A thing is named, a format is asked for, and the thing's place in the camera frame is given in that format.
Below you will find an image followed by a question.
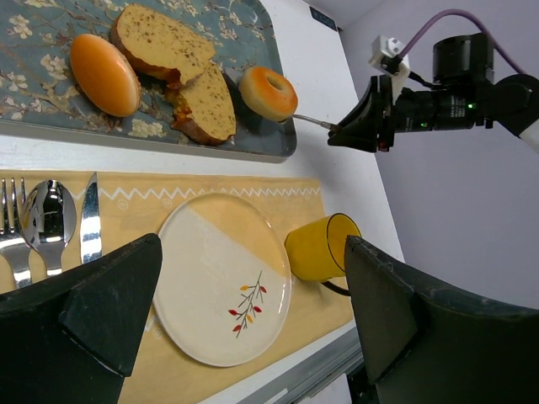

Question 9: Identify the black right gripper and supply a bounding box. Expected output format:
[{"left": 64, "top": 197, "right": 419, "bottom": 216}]
[{"left": 328, "top": 76, "right": 439, "bottom": 152}]

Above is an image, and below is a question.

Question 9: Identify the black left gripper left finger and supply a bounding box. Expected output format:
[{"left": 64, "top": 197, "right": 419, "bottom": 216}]
[{"left": 1, "top": 233, "right": 163, "bottom": 403}]

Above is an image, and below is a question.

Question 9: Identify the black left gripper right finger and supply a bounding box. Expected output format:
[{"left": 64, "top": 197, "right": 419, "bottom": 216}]
[{"left": 344, "top": 237, "right": 538, "bottom": 403}]

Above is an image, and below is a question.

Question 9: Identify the orange bagel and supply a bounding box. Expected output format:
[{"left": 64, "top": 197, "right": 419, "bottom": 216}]
[{"left": 238, "top": 66, "right": 298, "bottom": 122}]

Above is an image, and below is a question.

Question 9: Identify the small toasted bread slice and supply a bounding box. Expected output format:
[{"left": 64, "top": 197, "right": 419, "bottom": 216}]
[{"left": 165, "top": 62, "right": 237, "bottom": 146}]

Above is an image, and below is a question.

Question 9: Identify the large toasted bread slice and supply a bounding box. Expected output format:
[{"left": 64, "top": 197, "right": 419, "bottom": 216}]
[{"left": 109, "top": 3, "right": 216, "bottom": 89}]

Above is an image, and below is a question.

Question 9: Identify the round orange bread roll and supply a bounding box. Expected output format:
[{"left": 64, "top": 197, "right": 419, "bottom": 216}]
[{"left": 70, "top": 34, "right": 141, "bottom": 117}]

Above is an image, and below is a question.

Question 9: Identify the blue label right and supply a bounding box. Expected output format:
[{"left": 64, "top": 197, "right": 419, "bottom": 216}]
[{"left": 309, "top": 6, "right": 339, "bottom": 32}]

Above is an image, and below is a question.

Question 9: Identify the yellow mug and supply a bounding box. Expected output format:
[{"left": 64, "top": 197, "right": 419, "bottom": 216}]
[{"left": 285, "top": 213, "right": 361, "bottom": 297}]

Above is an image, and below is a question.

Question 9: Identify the yellow placemat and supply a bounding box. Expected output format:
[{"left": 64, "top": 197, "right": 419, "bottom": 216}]
[{"left": 0, "top": 170, "right": 355, "bottom": 404}]

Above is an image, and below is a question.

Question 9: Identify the white and yellow plate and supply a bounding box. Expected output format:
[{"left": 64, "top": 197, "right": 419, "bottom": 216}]
[{"left": 153, "top": 193, "right": 292, "bottom": 367}]

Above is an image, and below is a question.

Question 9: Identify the blue floral serving tray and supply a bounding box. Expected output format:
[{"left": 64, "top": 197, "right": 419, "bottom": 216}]
[{"left": 1, "top": 1, "right": 297, "bottom": 161}]

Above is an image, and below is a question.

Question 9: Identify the aluminium table rail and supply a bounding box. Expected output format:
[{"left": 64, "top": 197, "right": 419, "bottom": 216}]
[{"left": 201, "top": 332, "right": 367, "bottom": 404}]

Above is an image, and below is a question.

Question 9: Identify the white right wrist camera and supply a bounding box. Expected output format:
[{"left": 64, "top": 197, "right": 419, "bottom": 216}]
[{"left": 369, "top": 35, "right": 411, "bottom": 92}]

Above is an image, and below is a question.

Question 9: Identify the silver knife pink handle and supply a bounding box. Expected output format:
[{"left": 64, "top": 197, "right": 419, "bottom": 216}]
[{"left": 80, "top": 173, "right": 102, "bottom": 264}]

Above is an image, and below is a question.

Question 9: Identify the silver fork pink handle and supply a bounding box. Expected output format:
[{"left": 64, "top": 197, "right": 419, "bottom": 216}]
[{"left": 1, "top": 178, "right": 32, "bottom": 289}]

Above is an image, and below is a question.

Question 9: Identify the silver spoon pink handle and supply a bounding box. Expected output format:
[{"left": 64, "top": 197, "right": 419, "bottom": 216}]
[{"left": 22, "top": 179, "right": 77, "bottom": 278}]

